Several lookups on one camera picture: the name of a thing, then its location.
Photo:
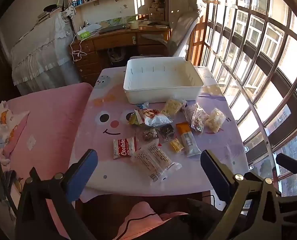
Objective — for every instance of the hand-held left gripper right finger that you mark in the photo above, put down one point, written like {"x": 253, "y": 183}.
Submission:
{"x": 214, "y": 177}

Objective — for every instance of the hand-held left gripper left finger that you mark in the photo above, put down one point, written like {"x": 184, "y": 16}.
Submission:
{"x": 82, "y": 173}

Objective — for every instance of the red cookie packet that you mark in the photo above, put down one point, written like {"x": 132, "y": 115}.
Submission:
{"x": 124, "y": 148}

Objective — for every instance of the clear floss cake packet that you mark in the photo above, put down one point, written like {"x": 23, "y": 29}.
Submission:
{"x": 214, "y": 120}

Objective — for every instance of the orange snack packet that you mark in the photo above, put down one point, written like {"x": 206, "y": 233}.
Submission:
{"x": 183, "y": 127}

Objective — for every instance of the clear nut snack packet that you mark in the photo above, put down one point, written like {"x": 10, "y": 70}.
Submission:
{"x": 196, "y": 117}

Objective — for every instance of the clear printed bread bag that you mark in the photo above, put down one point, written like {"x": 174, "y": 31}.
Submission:
{"x": 153, "y": 161}

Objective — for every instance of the green snack packet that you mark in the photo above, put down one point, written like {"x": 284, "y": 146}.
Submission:
{"x": 132, "y": 120}

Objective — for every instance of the clear rice cake packet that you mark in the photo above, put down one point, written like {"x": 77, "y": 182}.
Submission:
{"x": 172, "y": 107}

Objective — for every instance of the red white snack bag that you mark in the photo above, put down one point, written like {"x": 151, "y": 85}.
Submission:
{"x": 154, "y": 118}

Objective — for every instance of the blue snack packet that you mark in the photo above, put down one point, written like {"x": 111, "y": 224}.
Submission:
{"x": 143, "y": 105}

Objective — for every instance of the white plastic bin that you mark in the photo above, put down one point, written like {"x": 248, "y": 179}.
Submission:
{"x": 163, "y": 91}

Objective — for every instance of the grey white long packet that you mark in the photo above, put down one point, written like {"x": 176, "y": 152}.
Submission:
{"x": 189, "y": 143}

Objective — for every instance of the yellow small packet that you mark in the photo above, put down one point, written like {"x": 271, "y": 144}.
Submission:
{"x": 176, "y": 145}

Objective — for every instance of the pink bed sheet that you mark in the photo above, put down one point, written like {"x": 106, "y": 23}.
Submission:
{"x": 53, "y": 120}

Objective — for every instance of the brown snowflake foil packet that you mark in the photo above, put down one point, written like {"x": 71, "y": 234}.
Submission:
{"x": 166, "y": 132}

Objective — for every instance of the person's pink clothing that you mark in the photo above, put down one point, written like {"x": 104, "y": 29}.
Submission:
{"x": 141, "y": 220}

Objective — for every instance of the brown granola packet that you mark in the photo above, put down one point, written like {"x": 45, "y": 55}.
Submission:
{"x": 149, "y": 134}

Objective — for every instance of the cartoon printed tablecloth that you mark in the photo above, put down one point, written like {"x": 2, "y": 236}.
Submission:
{"x": 108, "y": 100}

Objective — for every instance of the cartoon printed pillow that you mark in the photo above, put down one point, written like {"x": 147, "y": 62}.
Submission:
{"x": 6, "y": 127}

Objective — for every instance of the window with metal grille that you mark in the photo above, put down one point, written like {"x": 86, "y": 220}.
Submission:
{"x": 263, "y": 55}

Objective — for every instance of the dark printed bag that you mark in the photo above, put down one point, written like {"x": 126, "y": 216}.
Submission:
{"x": 116, "y": 54}

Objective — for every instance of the white lace cover cloth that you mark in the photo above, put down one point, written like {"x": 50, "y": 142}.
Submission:
{"x": 41, "y": 55}

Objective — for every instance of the wooden desk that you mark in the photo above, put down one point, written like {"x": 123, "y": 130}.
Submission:
{"x": 118, "y": 40}

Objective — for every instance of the green tissue box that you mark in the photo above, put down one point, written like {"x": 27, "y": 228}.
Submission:
{"x": 83, "y": 34}

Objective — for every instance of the dark keyboard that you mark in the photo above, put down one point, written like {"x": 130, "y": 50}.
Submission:
{"x": 111, "y": 29}

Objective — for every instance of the green printed picture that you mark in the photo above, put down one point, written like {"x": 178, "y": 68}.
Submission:
{"x": 118, "y": 20}

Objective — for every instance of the white mug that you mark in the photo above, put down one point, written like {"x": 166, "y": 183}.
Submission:
{"x": 134, "y": 25}

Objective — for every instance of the white office chair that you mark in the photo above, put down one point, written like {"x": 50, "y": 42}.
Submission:
{"x": 186, "y": 22}

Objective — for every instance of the floral cloth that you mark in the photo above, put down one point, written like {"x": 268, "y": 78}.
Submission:
{"x": 68, "y": 11}

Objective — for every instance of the wooden bookshelf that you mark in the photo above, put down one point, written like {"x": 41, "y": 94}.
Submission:
{"x": 108, "y": 7}

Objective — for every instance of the black hat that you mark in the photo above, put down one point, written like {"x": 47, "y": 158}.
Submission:
{"x": 49, "y": 8}

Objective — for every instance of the plush toy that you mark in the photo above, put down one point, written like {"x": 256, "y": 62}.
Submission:
{"x": 157, "y": 6}

